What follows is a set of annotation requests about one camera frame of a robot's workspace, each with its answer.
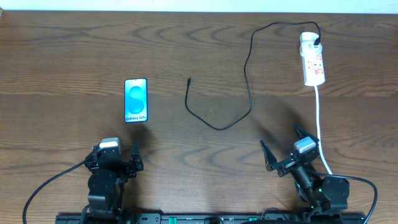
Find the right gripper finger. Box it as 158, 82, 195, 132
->
294, 123, 320, 146
260, 140, 277, 171

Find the blue Galaxy smartphone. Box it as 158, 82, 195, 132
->
124, 78, 148, 123

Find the black USB charging cable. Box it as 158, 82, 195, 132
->
185, 21, 322, 131

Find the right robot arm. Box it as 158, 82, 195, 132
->
261, 124, 349, 213

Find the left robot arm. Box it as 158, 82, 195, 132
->
80, 138, 144, 223

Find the white charger plug adapter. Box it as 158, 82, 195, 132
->
300, 32, 322, 50

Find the white power strip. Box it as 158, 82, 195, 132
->
300, 41, 325, 86

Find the white power strip cord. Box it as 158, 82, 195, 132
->
313, 85, 333, 175

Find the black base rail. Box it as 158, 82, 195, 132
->
55, 212, 367, 224

